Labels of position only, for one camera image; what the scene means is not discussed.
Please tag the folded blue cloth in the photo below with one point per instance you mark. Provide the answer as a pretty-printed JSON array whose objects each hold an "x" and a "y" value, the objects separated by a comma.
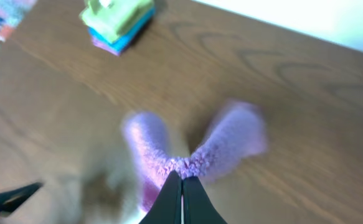
[{"x": 123, "y": 42}]

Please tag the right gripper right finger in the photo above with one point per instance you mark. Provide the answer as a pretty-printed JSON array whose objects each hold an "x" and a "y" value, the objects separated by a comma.
[{"x": 197, "y": 206}]

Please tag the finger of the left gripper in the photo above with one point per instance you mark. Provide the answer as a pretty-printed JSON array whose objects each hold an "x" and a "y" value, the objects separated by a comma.
[{"x": 11, "y": 200}]

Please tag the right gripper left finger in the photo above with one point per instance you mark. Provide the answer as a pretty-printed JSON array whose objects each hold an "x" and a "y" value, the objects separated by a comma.
[{"x": 167, "y": 207}]

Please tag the folded green cloth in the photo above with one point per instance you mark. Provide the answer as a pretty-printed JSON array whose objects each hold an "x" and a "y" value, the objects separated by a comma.
[{"x": 114, "y": 18}]

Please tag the folded purple cloth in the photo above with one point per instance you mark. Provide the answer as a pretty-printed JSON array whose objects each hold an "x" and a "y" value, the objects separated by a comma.
[{"x": 104, "y": 46}]

